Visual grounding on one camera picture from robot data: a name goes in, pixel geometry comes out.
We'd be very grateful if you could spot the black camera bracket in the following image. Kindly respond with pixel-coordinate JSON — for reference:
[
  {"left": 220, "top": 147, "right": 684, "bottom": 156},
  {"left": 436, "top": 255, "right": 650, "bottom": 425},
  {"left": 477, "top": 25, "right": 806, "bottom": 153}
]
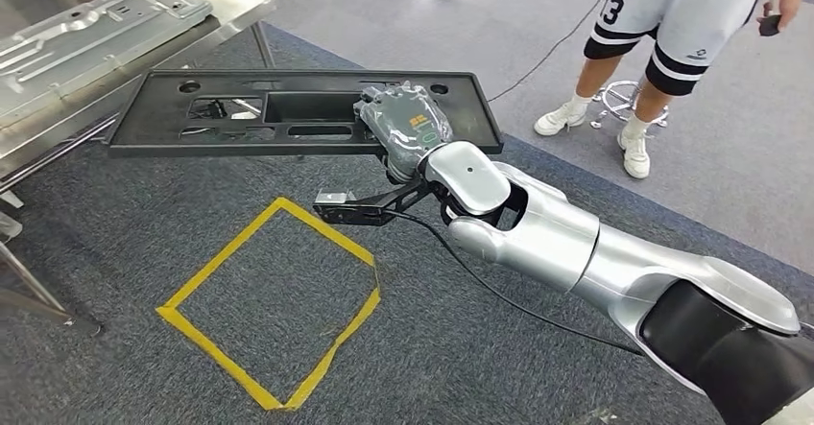
[{"left": 312, "top": 180, "right": 434, "bottom": 227}]

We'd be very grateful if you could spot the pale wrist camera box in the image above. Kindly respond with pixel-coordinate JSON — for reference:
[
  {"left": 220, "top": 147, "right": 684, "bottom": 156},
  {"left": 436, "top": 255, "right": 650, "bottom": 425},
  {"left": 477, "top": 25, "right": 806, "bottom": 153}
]
[{"left": 314, "top": 190, "right": 357, "bottom": 210}]

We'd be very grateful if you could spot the stamped grey metal panel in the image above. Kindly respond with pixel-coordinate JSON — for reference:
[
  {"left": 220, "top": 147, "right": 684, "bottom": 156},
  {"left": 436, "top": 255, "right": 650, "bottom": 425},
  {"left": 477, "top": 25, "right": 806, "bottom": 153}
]
[{"left": 0, "top": 0, "right": 214, "bottom": 130}]

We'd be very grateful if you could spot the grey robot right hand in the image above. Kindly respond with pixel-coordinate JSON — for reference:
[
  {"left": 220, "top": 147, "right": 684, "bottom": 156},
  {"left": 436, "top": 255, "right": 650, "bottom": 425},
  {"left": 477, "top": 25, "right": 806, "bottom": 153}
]
[{"left": 353, "top": 81, "right": 454, "bottom": 185}]

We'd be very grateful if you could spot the chrome stool base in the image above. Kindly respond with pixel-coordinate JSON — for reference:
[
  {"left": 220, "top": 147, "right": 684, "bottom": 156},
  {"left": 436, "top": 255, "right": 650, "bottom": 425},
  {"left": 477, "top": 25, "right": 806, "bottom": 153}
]
[{"left": 587, "top": 80, "right": 670, "bottom": 131}]

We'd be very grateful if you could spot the person's hand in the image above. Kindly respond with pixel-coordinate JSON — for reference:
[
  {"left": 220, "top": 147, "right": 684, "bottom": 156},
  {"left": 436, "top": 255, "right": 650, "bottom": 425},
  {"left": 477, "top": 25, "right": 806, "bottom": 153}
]
[{"left": 756, "top": 0, "right": 803, "bottom": 33}]

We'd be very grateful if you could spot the yellow floor tape square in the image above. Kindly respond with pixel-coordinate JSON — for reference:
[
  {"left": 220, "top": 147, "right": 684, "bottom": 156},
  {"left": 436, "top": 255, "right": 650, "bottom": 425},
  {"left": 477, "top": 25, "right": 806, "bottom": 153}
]
[{"left": 156, "top": 196, "right": 383, "bottom": 413}]

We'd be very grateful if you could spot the person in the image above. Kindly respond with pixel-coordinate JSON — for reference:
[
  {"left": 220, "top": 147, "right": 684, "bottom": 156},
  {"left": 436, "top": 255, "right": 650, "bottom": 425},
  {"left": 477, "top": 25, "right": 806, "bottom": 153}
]
[{"left": 533, "top": 0, "right": 814, "bottom": 180}]

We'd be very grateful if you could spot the stainless steel workbench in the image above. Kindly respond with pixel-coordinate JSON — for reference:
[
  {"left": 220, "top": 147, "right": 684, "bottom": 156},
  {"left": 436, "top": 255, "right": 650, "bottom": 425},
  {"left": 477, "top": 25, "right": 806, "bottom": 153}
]
[{"left": 0, "top": 0, "right": 277, "bottom": 338}]

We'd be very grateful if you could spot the black floor cable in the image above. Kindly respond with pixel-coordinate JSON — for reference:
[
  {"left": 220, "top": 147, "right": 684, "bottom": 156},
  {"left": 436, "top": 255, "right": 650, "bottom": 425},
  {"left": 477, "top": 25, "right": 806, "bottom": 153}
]
[{"left": 486, "top": 0, "right": 647, "bottom": 104}]

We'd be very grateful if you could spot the black camera cable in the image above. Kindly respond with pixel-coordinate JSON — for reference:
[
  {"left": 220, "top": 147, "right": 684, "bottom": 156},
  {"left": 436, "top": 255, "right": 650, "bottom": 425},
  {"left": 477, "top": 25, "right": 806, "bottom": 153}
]
[{"left": 388, "top": 208, "right": 643, "bottom": 357}]

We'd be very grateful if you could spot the black plastic plate part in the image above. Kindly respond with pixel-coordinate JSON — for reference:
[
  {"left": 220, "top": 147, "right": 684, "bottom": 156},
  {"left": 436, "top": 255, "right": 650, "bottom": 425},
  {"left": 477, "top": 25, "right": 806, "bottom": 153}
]
[{"left": 107, "top": 69, "right": 505, "bottom": 159}]

